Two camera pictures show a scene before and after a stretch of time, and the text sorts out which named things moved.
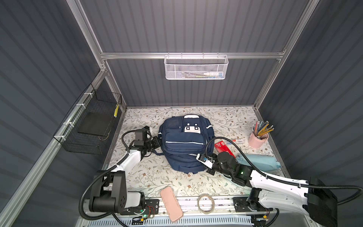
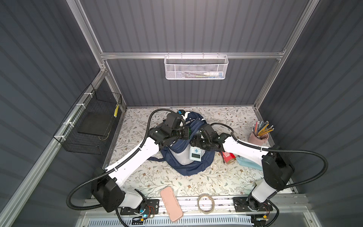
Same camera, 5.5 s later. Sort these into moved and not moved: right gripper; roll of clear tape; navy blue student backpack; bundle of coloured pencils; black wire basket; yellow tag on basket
Moved: navy blue student backpack; right gripper
Not moved: black wire basket; bundle of coloured pencils; roll of clear tape; yellow tag on basket
